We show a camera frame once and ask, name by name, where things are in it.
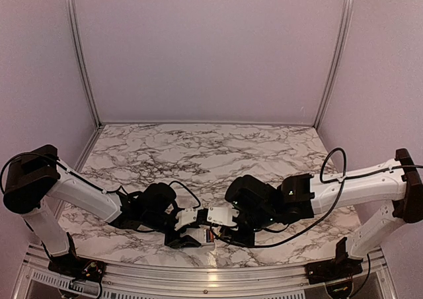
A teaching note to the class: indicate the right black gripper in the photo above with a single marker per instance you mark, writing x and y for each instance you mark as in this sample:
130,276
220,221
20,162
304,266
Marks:
226,234

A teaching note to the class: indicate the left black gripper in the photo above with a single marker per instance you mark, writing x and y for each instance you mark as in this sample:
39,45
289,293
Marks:
176,241

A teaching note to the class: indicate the white remote control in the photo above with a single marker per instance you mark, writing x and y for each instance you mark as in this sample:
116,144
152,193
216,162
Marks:
199,235

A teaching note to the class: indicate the orange black battery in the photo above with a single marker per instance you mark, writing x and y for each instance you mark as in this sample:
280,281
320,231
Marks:
209,237

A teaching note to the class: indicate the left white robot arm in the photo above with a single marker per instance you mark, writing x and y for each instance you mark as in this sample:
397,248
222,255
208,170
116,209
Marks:
29,177

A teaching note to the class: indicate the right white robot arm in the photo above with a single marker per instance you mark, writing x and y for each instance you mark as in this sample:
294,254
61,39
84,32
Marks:
257,205

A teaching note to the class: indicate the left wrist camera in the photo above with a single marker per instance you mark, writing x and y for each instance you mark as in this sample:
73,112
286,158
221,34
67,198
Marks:
188,216

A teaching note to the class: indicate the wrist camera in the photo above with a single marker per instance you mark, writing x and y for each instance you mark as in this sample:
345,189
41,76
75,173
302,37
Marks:
222,216
188,216

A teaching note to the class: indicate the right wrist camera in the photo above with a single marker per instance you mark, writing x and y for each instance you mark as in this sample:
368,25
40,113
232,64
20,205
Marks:
222,216

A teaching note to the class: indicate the front aluminium frame rail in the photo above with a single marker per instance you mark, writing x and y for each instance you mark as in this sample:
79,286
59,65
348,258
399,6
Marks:
140,281

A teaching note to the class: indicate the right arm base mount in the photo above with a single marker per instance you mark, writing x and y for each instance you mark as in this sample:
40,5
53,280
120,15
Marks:
341,266

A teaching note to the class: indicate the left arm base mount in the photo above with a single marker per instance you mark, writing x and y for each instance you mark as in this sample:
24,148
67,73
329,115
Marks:
72,265

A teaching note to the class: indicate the right aluminium corner post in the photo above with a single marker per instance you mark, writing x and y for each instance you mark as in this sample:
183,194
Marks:
346,15

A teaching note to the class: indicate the aluminium corner post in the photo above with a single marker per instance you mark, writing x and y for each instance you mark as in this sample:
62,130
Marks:
346,15
81,63

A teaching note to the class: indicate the left aluminium corner post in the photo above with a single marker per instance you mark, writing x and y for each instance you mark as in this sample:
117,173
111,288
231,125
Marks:
81,63

